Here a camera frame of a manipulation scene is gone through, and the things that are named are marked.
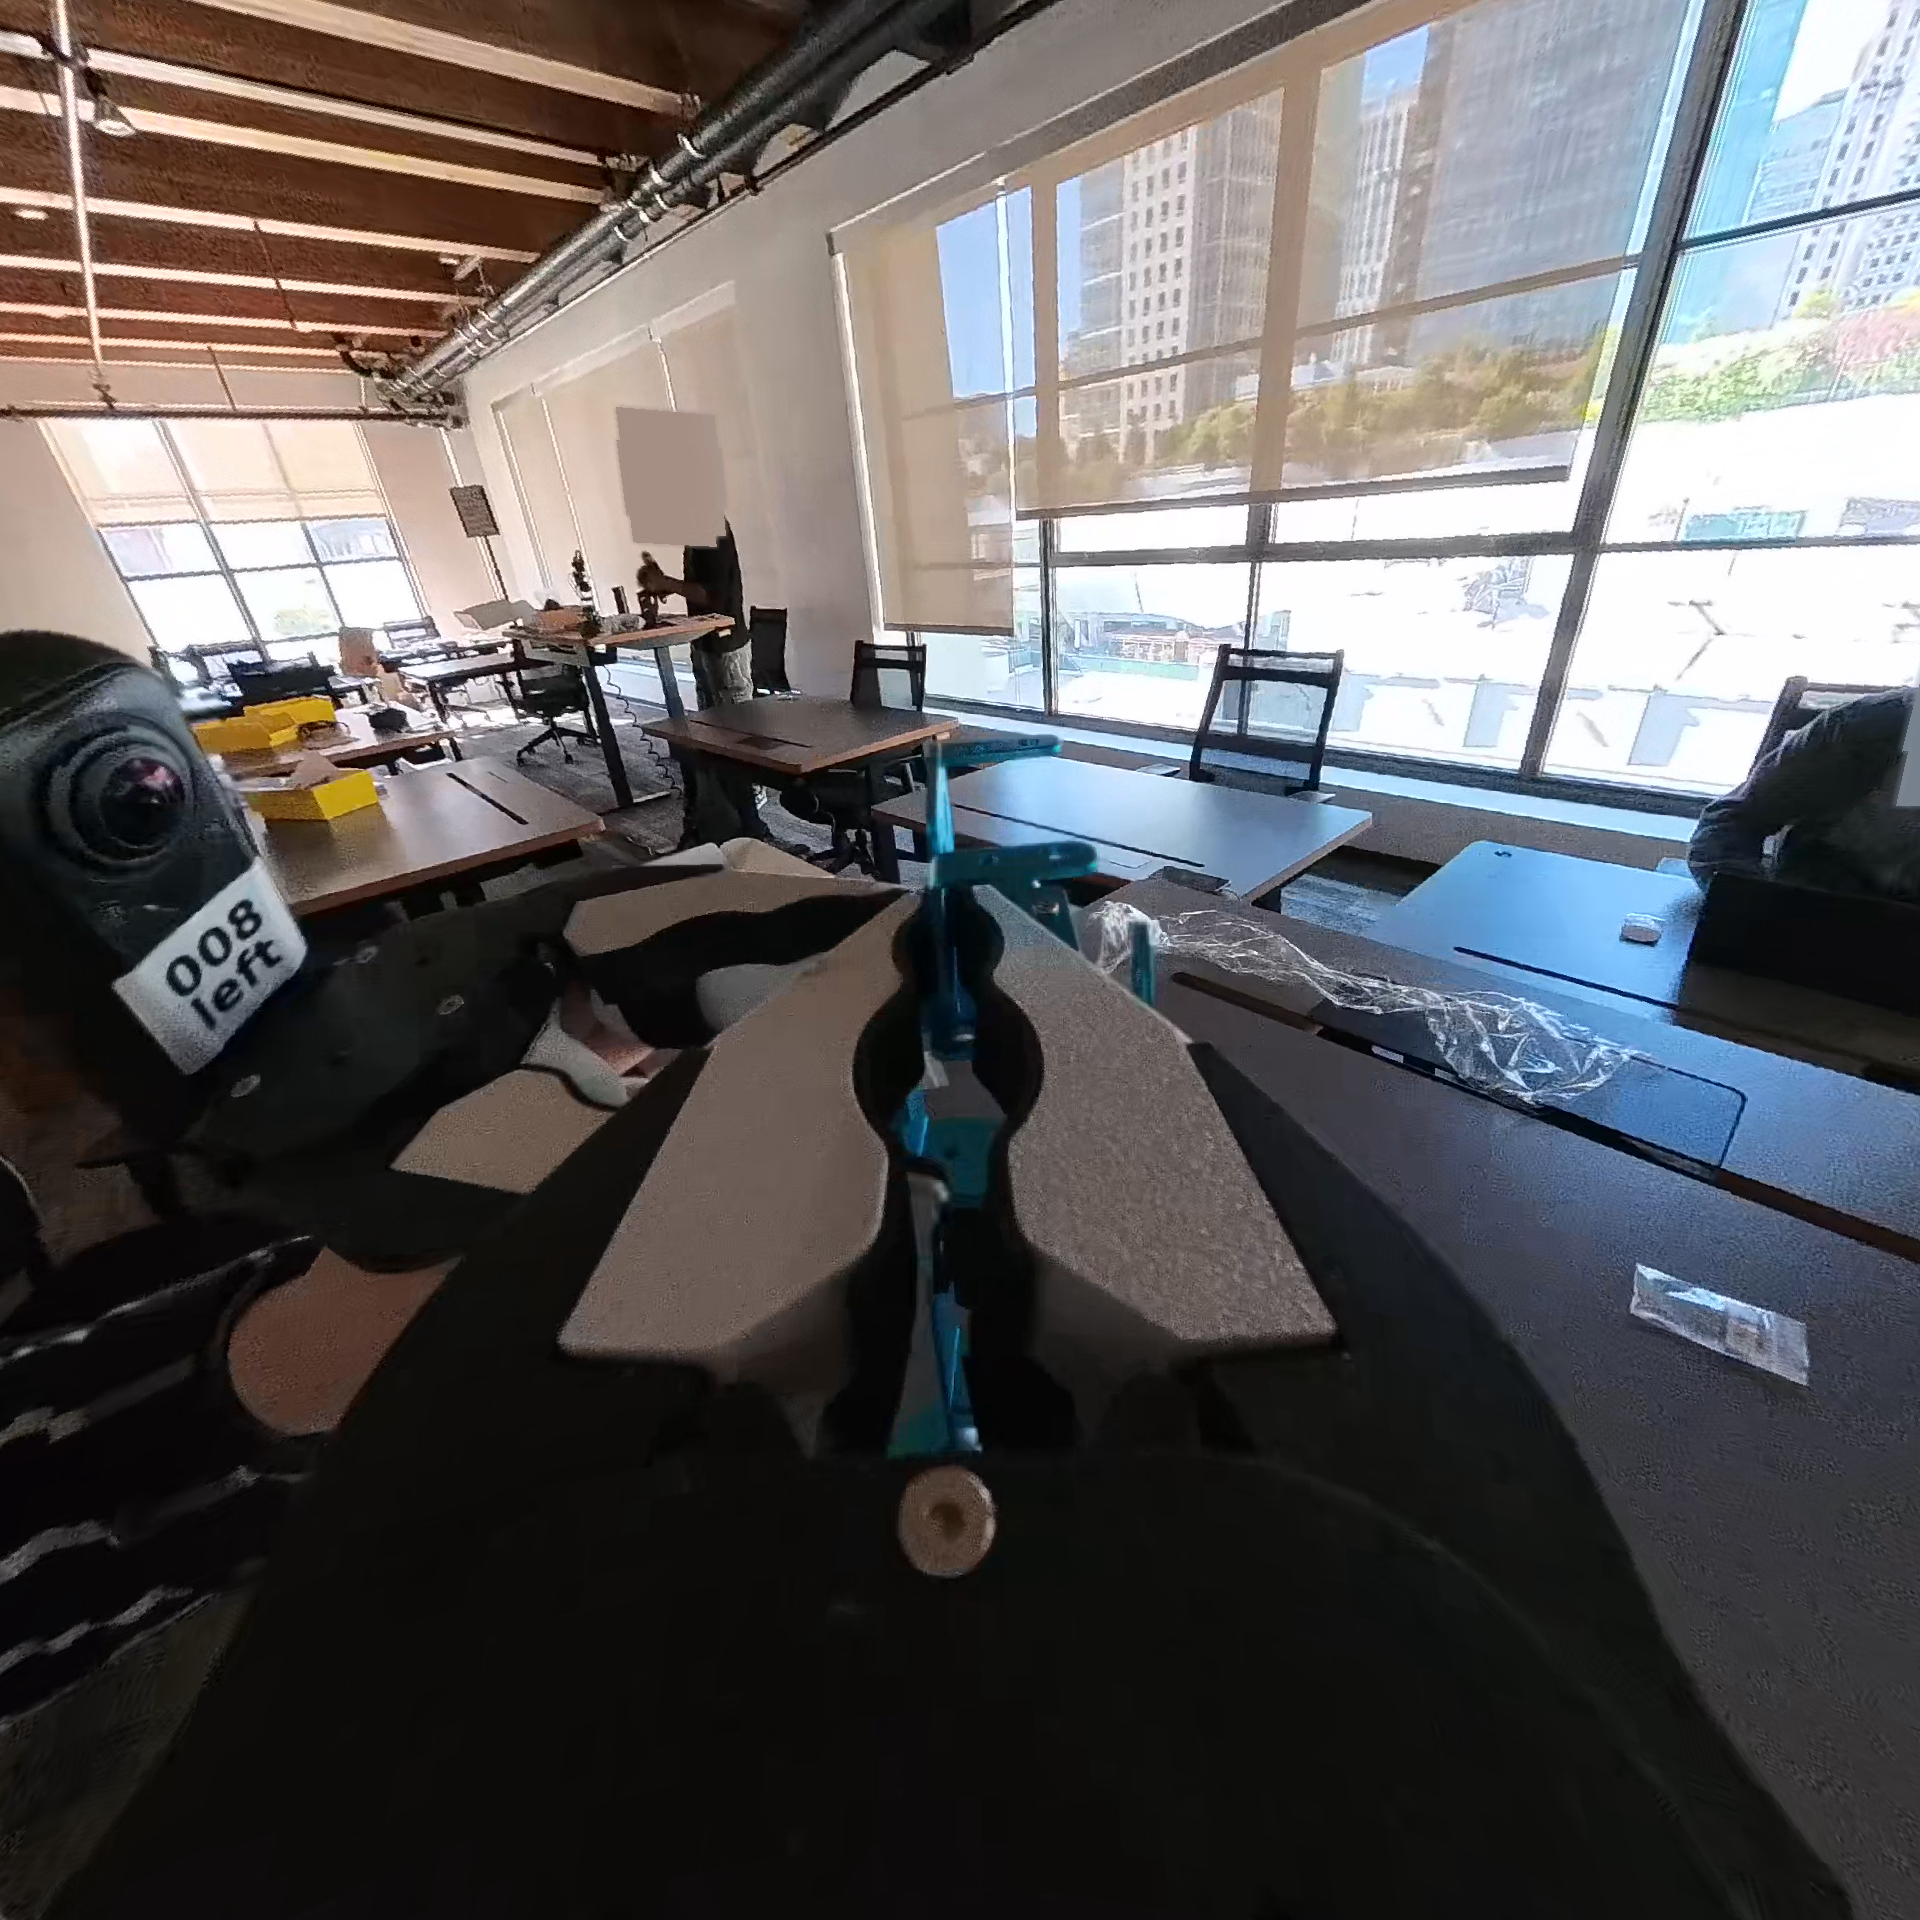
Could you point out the person's left forearm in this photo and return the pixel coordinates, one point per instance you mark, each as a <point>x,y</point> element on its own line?
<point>106,1500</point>

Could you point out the person's left hand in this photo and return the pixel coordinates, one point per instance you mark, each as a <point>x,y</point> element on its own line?
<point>331,1335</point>

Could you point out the black sign board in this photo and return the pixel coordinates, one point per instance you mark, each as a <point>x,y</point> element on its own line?
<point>474,511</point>

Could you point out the black insulated ceiling pipes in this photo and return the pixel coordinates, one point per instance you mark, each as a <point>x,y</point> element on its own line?
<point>629,210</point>

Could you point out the crumpled clear plastic wrap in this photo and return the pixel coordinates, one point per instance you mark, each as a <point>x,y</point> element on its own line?
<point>1350,991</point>

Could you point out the slotted wood edged desk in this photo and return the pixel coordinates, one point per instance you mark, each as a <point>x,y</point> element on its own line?
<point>406,832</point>

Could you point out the wooden standing desk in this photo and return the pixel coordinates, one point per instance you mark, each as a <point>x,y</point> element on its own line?
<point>646,633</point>

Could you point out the black office chair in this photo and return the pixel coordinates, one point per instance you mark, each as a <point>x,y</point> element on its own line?
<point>551,704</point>

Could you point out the black mesh chair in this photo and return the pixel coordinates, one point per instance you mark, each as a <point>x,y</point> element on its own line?
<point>770,653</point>
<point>889,676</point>
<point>1268,720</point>

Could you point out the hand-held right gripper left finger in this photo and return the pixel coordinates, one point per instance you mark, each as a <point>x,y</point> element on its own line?
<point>735,1201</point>

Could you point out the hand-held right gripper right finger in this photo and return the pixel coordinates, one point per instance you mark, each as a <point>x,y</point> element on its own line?
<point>1172,1201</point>

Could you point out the yellow cardboard box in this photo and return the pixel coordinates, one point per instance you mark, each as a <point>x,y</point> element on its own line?
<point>265,730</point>
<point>316,798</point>

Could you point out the dark office desk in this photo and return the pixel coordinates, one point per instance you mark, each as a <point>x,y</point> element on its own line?
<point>1141,826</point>
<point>1530,930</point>

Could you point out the group of clear parts bags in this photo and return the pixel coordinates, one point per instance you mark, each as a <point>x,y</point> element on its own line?
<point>1724,1328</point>

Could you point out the dark grey desk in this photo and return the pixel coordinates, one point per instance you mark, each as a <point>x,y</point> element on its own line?
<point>1652,1500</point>

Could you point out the beige roller blind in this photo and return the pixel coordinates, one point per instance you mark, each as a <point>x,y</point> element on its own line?
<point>932,452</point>
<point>1277,301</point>

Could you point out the dark desk with black slot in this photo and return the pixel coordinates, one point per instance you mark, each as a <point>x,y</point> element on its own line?
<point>1830,1162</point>

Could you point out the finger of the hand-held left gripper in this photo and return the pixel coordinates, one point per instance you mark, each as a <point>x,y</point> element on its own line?
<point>510,1133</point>
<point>721,914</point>

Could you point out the distant grid window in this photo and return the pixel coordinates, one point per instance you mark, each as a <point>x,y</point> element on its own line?
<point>226,569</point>

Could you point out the blue toy robot arm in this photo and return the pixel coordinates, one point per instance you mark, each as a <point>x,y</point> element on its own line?
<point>949,930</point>

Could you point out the wood edged office desk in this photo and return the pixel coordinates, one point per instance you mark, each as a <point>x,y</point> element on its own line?
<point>796,734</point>

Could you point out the black laptop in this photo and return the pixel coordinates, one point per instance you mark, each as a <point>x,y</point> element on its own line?
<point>1801,921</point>

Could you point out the large grid window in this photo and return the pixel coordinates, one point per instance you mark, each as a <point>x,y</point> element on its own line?
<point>1425,630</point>

